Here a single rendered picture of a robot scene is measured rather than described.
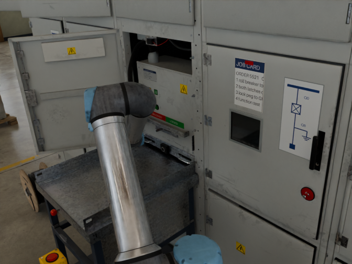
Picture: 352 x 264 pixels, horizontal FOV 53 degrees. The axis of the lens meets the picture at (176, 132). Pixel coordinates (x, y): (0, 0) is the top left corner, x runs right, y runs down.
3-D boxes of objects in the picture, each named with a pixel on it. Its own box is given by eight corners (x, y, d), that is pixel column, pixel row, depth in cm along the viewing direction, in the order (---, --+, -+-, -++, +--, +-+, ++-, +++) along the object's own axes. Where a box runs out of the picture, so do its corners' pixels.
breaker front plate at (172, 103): (194, 158, 197) (191, 77, 177) (142, 134, 231) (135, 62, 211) (195, 158, 198) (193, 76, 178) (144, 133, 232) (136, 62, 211)
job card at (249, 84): (261, 113, 143) (264, 62, 134) (233, 105, 154) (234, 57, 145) (262, 112, 144) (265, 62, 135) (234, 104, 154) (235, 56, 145)
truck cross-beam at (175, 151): (197, 167, 197) (197, 158, 195) (140, 139, 235) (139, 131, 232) (203, 164, 200) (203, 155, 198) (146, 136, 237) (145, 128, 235)
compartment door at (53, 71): (37, 150, 232) (9, 36, 201) (132, 136, 244) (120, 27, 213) (36, 155, 226) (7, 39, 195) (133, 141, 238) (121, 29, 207)
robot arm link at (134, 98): (156, 71, 122) (139, 128, 186) (120, 77, 119) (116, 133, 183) (164, 101, 120) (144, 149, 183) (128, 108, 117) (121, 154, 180)
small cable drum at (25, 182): (64, 210, 310) (55, 171, 293) (40, 221, 298) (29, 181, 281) (47, 191, 338) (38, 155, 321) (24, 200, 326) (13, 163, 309)
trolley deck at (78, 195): (90, 245, 156) (88, 234, 154) (36, 189, 199) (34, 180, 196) (198, 184, 196) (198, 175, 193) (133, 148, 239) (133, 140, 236)
